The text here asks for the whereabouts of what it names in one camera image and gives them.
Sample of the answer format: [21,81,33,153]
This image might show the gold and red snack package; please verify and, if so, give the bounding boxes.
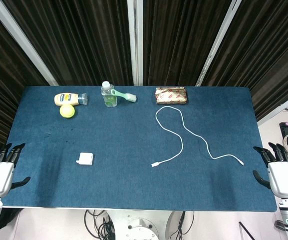
[155,86,189,105]

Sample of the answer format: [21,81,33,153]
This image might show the white power adapter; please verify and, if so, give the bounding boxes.
[75,152,94,166]

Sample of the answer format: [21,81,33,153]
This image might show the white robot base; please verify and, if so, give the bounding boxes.
[108,209,182,240]

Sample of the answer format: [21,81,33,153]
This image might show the clear bottle with green label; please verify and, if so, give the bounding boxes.
[100,80,118,108]

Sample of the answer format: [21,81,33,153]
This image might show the mint green brush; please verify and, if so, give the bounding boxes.
[110,89,137,103]

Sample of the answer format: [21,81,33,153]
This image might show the mayonnaise squeeze bottle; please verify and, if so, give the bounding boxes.
[54,92,88,107]

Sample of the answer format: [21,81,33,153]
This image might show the white upright frame post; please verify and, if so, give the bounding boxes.
[127,0,144,87]

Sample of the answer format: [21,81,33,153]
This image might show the white USB cable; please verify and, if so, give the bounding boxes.
[151,105,245,168]

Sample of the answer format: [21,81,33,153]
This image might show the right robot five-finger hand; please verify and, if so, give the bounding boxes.
[253,142,288,198]

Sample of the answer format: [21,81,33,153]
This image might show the white slanted frame post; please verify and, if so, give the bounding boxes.
[195,0,247,87]
[257,96,288,126]
[0,0,59,87]

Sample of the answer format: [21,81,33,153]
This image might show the yellow tennis ball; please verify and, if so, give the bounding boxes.
[59,104,75,119]

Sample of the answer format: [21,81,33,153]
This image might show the blue felt table mat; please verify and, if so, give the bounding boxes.
[1,85,278,213]

